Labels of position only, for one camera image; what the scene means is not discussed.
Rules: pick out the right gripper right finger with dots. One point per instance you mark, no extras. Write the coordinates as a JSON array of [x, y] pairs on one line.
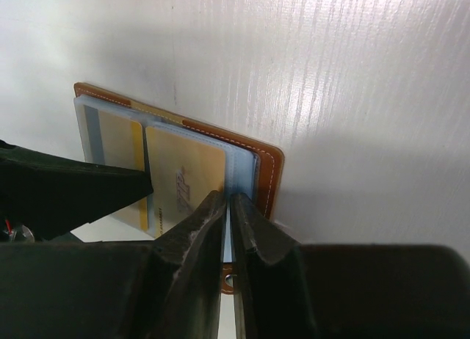
[[267, 283]]

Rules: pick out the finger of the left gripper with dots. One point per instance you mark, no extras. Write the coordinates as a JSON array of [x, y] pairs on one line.
[[51, 195]]

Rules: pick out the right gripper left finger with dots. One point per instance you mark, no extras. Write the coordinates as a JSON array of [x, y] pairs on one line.
[[189, 266]]

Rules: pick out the gold vip card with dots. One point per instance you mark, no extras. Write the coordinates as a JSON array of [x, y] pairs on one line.
[[183, 172]]

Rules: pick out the brown leather card holder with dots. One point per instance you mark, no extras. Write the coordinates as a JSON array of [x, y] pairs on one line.
[[251, 167]]

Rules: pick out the gold card with grey stripe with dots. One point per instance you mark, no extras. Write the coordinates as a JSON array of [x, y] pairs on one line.
[[115, 140]]

